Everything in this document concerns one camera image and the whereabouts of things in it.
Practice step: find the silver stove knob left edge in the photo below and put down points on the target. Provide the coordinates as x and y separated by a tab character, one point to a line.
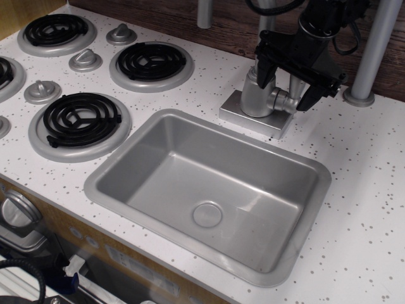
5	126

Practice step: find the silver oven dial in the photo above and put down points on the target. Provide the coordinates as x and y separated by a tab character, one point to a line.
18	214

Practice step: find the silver stove knob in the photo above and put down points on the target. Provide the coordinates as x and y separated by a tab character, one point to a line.
85	61
42	92
121	35

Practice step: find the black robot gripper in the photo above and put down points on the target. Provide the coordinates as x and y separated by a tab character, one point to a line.
303	54

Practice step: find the back left black burner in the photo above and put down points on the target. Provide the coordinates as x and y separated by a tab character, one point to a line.
56	35

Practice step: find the silver toy faucet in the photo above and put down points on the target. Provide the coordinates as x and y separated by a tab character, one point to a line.
256	109

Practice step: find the silver stove knob front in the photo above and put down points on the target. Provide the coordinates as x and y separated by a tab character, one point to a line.
42	92

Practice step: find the back right black burner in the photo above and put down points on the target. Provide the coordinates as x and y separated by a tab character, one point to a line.
151	67

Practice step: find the silver faucet lever handle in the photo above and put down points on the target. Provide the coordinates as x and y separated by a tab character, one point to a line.
296	88

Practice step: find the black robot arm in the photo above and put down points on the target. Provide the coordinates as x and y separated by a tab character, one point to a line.
346	11

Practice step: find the grey toy sink basin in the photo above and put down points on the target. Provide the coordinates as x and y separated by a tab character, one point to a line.
241	204

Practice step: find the left edge black burner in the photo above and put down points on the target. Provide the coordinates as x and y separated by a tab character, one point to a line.
13	77

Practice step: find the silver stove knob middle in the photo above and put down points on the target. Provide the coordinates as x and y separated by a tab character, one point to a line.
85	61

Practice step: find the front right black burner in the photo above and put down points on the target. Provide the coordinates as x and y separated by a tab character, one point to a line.
79	127

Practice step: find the grey support pole with base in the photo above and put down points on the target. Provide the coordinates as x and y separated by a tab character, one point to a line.
360	93

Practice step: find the silver stove knob back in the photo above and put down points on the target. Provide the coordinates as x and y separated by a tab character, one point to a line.
121	35

